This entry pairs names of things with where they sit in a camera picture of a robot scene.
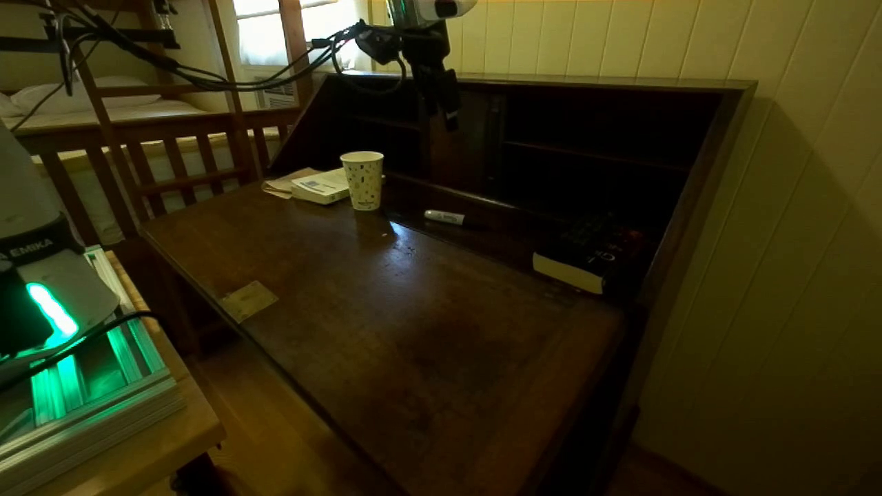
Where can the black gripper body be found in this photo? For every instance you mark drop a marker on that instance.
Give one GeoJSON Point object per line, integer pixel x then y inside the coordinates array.
{"type": "Point", "coordinates": [426, 57]}

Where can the black marker with grey label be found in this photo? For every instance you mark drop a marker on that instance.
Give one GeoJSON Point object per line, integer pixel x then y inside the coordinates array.
{"type": "Point", "coordinates": [445, 215]}

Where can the white speckled paper cup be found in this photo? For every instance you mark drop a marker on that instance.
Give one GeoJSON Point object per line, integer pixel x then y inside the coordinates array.
{"type": "Point", "coordinates": [365, 184]}

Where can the white notebook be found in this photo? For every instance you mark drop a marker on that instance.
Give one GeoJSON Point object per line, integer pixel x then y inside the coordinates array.
{"type": "Point", "coordinates": [317, 188]}

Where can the bright window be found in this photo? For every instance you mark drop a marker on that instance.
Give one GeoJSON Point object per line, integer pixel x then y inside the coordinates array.
{"type": "Point", "coordinates": [262, 32]}

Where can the cream paper sheet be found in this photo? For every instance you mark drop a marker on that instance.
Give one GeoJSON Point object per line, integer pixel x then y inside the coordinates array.
{"type": "Point", "coordinates": [280, 184]}

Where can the black remote control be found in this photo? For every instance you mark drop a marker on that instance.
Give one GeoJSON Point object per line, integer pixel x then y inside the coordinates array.
{"type": "Point", "coordinates": [602, 240]}

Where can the dark wooden secretary desk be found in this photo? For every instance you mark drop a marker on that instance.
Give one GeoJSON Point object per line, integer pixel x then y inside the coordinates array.
{"type": "Point", "coordinates": [414, 341]}

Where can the brass plate on desk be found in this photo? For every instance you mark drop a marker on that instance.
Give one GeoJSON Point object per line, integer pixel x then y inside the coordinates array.
{"type": "Point", "coordinates": [250, 301]}

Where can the light wooden stand table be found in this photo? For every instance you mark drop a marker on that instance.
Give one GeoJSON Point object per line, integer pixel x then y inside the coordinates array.
{"type": "Point", "coordinates": [175, 443]}

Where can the green lit control box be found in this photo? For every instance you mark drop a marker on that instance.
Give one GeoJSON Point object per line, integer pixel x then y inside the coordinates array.
{"type": "Point", "coordinates": [73, 386]}

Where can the wooden ladder frame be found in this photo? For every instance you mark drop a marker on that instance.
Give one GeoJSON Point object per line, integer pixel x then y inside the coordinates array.
{"type": "Point", "coordinates": [98, 100]}

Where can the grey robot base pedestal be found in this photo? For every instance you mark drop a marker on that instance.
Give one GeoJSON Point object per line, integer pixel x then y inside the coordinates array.
{"type": "Point", "coordinates": [22, 203]}

